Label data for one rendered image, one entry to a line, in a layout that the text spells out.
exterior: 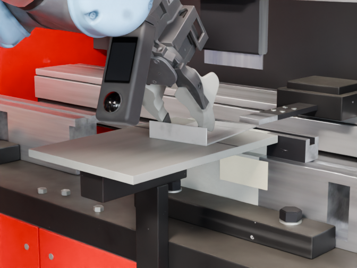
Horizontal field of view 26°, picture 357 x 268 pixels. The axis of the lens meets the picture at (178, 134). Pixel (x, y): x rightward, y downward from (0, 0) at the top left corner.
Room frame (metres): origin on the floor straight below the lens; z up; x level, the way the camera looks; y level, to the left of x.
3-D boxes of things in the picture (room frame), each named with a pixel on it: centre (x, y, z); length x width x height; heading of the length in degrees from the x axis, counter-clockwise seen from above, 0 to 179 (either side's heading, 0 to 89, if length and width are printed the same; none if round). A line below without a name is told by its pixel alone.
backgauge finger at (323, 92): (1.16, -0.19, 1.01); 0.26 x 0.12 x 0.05; 138
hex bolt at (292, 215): (0.91, -0.14, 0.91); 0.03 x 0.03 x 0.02
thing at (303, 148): (1.03, -0.10, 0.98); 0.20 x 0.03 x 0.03; 48
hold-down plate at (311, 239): (0.98, -0.06, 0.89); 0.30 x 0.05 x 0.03; 48
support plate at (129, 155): (0.94, 0.03, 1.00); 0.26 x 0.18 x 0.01; 138
